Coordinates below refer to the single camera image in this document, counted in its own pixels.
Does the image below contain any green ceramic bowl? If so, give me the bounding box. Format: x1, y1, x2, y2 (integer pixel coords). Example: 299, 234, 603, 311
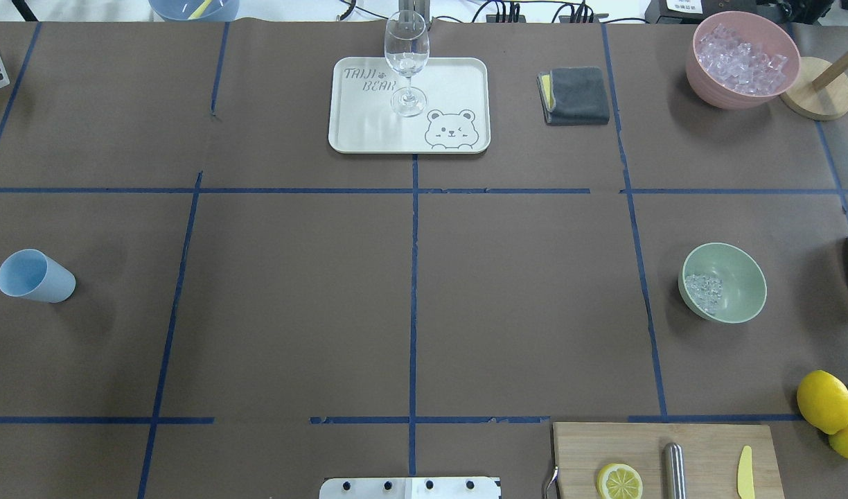
678, 241, 768, 324

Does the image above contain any light blue plastic cup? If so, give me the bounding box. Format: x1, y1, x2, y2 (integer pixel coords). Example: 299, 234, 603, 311
0, 249, 76, 304

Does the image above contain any pink bowl of ice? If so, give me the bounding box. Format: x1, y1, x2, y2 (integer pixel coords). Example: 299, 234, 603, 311
686, 10, 801, 110

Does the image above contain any white bear serving tray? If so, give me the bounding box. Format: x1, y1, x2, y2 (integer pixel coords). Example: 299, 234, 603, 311
328, 57, 491, 154

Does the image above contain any clear wine glass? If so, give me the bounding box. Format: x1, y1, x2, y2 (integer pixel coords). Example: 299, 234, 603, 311
384, 10, 430, 117

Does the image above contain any grey folded cloth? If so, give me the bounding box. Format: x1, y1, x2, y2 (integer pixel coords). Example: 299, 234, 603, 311
538, 67, 610, 125

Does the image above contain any lemon half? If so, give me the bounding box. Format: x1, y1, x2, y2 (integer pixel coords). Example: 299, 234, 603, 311
595, 462, 644, 499

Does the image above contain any steel muddler rod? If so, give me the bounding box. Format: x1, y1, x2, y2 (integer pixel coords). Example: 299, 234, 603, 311
664, 442, 687, 499

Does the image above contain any blue plastic basin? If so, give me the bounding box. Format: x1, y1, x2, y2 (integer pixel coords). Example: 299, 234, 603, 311
148, 1, 242, 22

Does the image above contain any wooden cutting board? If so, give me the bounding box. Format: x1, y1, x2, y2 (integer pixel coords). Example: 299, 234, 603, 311
553, 422, 785, 498

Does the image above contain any yellow plastic knife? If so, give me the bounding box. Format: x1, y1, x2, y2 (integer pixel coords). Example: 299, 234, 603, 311
736, 445, 756, 499

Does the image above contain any wooden cup stand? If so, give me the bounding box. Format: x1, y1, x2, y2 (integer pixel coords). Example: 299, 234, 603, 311
781, 51, 848, 122

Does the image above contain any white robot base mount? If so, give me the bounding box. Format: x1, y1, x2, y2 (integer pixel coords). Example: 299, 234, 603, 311
319, 476, 502, 498

